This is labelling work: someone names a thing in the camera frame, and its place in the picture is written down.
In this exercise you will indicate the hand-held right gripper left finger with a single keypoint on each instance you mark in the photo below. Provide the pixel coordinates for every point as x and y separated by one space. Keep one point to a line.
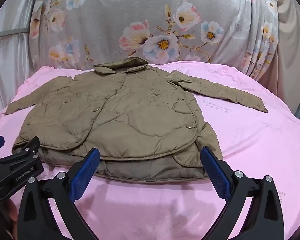
83 175

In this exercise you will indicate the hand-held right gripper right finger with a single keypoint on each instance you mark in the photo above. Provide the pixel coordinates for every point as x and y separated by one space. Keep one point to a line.
216 171

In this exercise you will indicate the olive quilted jacket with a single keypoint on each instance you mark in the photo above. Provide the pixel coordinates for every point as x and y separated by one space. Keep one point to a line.
140 120

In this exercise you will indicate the person's left hand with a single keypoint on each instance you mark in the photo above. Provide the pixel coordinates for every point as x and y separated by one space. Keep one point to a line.
11 211

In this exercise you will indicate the pink bed sheet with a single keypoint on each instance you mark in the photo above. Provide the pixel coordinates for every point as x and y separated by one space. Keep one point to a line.
252 142

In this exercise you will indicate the white satin curtain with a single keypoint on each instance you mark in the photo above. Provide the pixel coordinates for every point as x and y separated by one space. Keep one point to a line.
10 67

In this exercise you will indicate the grey curtain tie band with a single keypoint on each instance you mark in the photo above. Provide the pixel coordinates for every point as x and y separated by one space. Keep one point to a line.
7 33

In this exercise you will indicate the beige curtain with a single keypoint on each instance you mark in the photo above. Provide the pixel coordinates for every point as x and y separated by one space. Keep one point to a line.
290 67

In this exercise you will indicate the grey floral quilt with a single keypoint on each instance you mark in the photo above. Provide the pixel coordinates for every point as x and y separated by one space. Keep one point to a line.
120 12

